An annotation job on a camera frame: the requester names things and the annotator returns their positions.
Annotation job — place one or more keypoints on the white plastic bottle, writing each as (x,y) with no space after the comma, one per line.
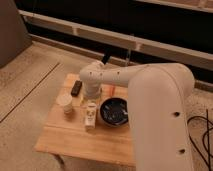
(90,116)

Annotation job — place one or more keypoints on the white paper cup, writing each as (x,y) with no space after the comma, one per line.
(65,102)

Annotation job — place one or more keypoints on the wooden table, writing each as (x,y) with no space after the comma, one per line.
(65,134)

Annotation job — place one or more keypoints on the white window rail frame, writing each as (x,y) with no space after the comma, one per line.
(154,48)

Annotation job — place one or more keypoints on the dark ceramic bowl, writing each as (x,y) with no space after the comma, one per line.
(113,111)

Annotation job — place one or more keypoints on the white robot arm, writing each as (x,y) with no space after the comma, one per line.
(156,105)

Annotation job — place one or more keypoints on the black remote control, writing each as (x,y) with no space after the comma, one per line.
(76,88)

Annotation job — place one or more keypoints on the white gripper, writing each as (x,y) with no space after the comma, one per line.
(92,90)

